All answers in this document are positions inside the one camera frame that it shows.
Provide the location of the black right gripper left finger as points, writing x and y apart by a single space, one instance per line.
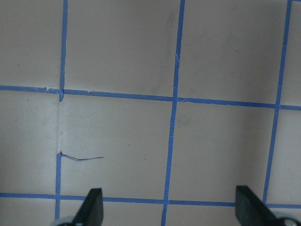
91 211

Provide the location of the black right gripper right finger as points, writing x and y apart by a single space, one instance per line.
251 211

